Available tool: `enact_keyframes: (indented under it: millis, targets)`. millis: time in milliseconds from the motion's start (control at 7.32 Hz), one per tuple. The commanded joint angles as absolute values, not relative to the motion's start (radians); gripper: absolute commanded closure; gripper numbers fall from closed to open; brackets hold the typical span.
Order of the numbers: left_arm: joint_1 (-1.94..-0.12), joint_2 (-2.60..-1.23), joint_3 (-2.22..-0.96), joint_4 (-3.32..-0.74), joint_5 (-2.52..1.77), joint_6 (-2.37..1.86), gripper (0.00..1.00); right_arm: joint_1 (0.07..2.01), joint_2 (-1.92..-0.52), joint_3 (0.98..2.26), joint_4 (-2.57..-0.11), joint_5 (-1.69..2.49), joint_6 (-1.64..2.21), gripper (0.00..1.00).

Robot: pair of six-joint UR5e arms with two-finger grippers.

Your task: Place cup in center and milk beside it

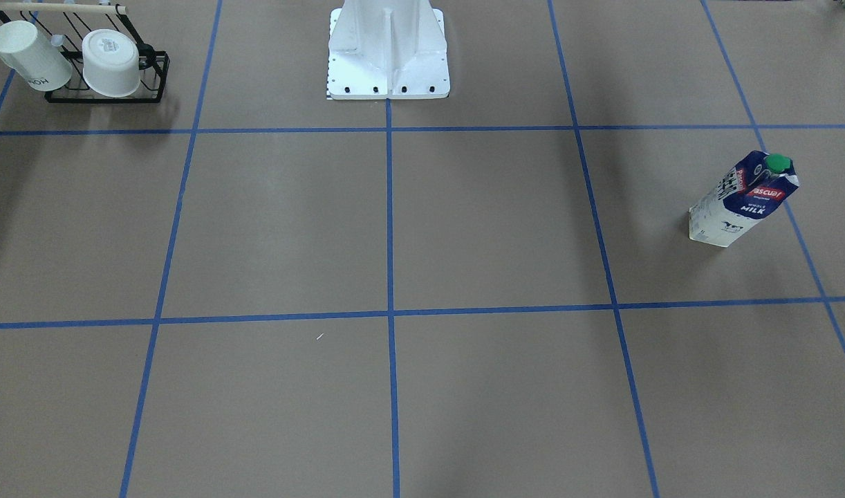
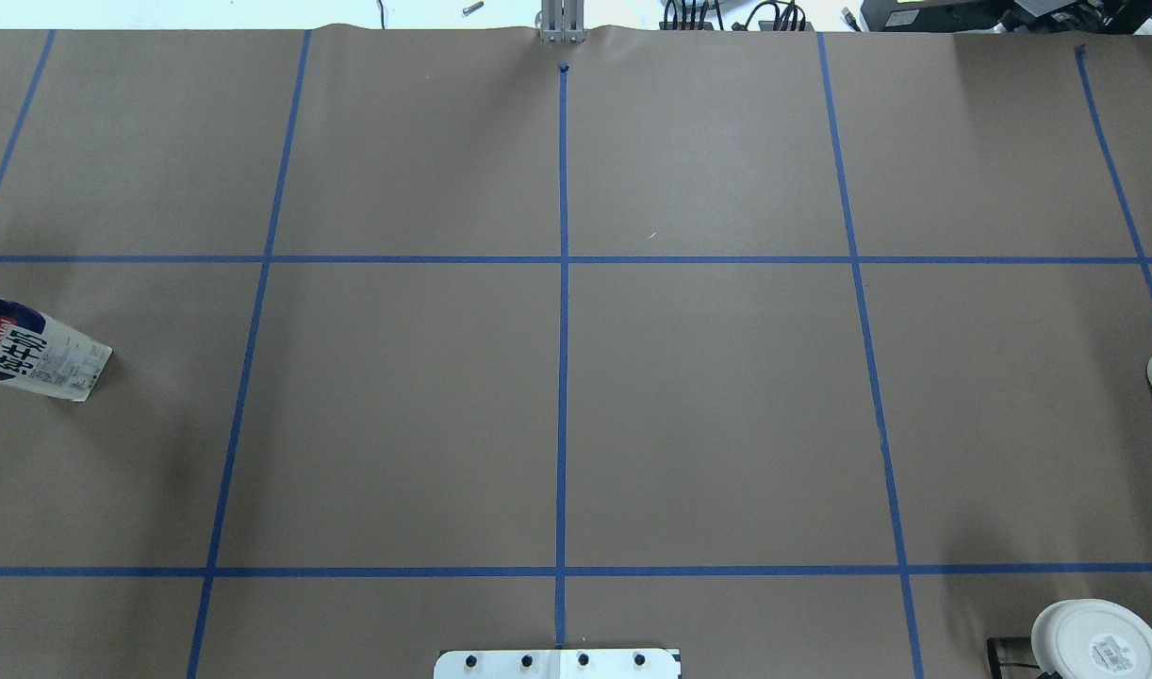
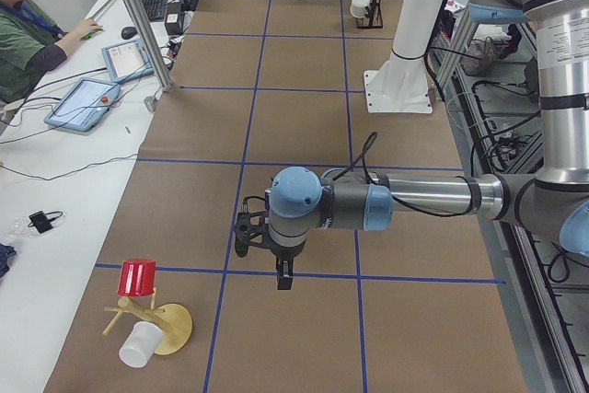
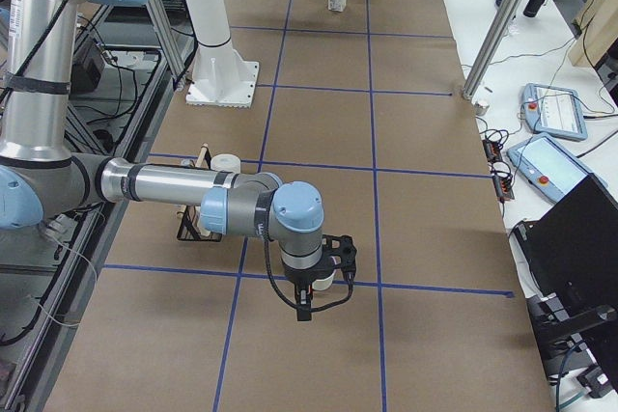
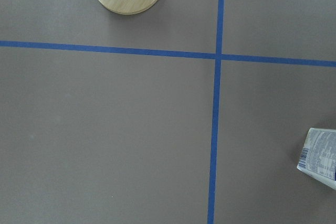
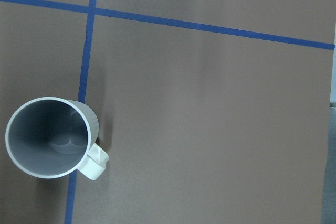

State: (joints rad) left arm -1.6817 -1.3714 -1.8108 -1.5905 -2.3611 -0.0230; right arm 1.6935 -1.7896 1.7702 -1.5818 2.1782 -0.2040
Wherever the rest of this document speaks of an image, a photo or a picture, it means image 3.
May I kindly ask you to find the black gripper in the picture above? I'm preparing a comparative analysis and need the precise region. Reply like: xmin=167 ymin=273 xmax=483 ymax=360
xmin=271 ymin=245 xmax=304 ymax=291

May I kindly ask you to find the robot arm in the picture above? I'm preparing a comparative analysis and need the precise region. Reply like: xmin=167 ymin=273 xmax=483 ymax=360
xmin=265 ymin=0 xmax=588 ymax=290

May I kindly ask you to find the red plastic cup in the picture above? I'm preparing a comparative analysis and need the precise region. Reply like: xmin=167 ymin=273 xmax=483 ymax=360
xmin=117 ymin=259 xmax=156 ymax=297

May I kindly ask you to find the white cup on tree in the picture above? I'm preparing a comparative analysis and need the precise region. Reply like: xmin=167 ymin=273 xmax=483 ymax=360
xmin=119 ymin=321 xmax=164 ymax=368

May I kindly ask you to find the wooden mug tree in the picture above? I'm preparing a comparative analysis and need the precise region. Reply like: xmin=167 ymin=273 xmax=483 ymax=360
xmin=102 ymin=293 xmax=193 ymax=355

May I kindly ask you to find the teach pendant near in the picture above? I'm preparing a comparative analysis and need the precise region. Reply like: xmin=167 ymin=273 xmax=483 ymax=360
xmin=44 ymin=78 xmax=121 ymax=133

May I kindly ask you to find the teach pendant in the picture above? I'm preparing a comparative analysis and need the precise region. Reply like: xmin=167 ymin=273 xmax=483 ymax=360
xmin=44 ymin=78 xmax=121 ymax=133
xmin=101 ymin=39 xmax=154 ymax=84

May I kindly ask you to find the teach pendant far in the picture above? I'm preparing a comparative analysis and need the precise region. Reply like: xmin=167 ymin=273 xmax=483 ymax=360
xmin=101 ymin=39 xmax=154 ymax=84

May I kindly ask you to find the white mug on rack lower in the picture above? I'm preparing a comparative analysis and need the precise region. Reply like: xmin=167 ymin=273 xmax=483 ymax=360
xmin=350 ymin=0 xmax=371 ymax=18

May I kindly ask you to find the black computer mouse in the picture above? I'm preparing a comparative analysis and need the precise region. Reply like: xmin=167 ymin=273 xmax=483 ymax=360
xmin=121 ymin=26 xmax=137 ymax=40

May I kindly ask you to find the seated person green shirt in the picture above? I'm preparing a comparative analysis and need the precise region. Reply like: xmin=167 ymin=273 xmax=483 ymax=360
xmin=1 ymin=0 xmax=102 ymax=103

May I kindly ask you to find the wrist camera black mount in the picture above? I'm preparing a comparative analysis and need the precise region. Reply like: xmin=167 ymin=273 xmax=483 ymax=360
xmin=234 ymin=195 xmax=271 ymax=258

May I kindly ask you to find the white camera pole base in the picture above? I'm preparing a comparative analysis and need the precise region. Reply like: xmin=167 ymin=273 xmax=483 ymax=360
xmin=364 ymin=0 xmax=446 ymax=114

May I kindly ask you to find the small black device with cable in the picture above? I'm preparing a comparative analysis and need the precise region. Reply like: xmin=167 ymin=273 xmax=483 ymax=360
xmin=29 ymin=211 xmax=64 ymax=234

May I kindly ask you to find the aluminium frame post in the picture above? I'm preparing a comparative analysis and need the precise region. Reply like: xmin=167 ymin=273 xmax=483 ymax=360
xmin=122 ymin=0 xmax=172 ymax=92

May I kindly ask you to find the black wire mug rack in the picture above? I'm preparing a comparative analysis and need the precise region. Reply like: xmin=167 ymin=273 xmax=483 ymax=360
xmin=355 ymin=0 xmax=384 ymax=29

